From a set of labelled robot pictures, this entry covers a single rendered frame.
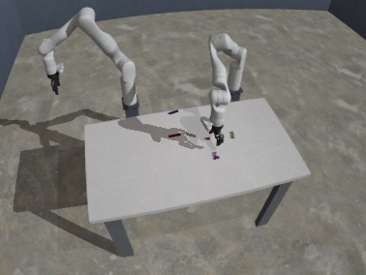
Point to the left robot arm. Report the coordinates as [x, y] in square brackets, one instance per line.
[223, 42]

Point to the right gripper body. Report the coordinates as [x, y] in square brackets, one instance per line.
[53, 77]

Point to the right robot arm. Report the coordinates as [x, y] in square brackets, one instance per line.
[85, 20]

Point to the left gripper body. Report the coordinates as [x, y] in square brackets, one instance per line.
[217, 129]

